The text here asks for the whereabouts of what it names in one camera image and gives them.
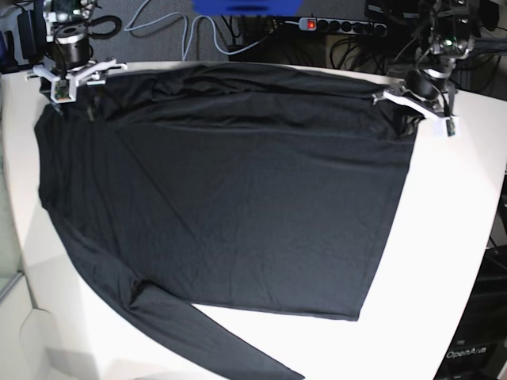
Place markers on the black device on stand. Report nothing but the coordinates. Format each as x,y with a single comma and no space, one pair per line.
23,35

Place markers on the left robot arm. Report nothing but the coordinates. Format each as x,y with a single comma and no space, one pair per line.
443,31

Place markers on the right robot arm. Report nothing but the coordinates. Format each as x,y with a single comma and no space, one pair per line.
69,27

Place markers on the blue plastic box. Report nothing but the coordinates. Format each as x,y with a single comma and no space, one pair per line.
247,7

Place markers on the white power strip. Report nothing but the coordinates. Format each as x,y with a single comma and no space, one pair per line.
341,26

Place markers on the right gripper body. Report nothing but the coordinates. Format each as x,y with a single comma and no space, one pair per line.
74,68

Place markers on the black OpenArm case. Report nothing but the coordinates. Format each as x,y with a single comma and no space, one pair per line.
478,347

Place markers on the dark long-sleeve T-shirt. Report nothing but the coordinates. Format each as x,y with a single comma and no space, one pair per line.
243,186

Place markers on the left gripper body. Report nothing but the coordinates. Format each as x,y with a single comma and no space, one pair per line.
428,92

